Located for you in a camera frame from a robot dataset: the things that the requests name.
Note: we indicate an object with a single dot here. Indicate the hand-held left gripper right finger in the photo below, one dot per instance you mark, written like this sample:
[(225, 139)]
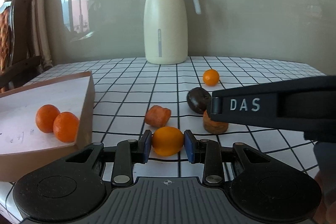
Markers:
[(189, 146)]

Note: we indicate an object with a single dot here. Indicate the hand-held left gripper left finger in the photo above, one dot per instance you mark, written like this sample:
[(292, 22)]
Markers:
[(146, 146)]

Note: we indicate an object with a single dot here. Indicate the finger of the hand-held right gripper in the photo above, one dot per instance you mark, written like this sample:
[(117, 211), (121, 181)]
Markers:
[(244, 116)]

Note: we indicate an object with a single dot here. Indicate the yellowish orange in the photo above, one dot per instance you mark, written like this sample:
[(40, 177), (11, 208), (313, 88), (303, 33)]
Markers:
[(168, 140)]

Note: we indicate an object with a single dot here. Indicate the brown wrinkled fruit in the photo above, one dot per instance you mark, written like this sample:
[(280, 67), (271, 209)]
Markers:
[(214, 127)]

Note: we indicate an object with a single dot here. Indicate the dark purple round fruit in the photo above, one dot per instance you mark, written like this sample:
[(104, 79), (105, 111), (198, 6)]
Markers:
[(198, 99)]

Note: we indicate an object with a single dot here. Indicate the small orange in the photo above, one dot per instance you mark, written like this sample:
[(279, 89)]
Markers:
[(210, 77)]

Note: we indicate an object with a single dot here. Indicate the brown cardboard box white inside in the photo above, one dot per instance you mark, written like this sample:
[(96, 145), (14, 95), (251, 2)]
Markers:
[(31, 98)]

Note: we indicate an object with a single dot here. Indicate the person's right hand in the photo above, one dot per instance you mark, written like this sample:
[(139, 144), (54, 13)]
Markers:
[(328, 195)]

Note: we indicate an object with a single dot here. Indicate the orange carrot chunk left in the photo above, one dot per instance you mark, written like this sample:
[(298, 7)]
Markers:
[(157, 116)]

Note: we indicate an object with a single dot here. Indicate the white black checked tablecloth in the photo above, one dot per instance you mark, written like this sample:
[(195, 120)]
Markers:
[(157, 82)]

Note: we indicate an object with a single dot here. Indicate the cream thermos jug grey lid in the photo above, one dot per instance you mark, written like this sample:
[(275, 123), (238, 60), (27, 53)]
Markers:
[(165, 24)]

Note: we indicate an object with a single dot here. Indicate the wooden sofa orange tufted cushions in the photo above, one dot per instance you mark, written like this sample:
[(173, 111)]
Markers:
[(15, 56)]

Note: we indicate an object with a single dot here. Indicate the beige patterned curtain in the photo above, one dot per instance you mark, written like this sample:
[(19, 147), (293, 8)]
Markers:
[(39, 3)]

